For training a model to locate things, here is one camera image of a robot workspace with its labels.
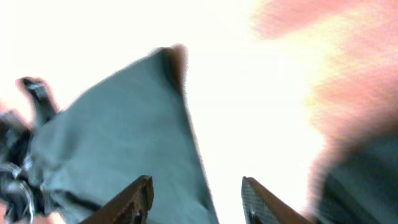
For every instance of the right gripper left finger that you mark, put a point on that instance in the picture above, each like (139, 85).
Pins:
(130, 206)

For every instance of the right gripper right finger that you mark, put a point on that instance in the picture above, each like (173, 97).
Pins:
(263, 207)

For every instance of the black t-shirt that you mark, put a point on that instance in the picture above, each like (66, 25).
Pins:
(131, 124)

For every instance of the black clothes pile right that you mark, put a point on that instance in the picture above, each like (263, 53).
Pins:
(356, 180)

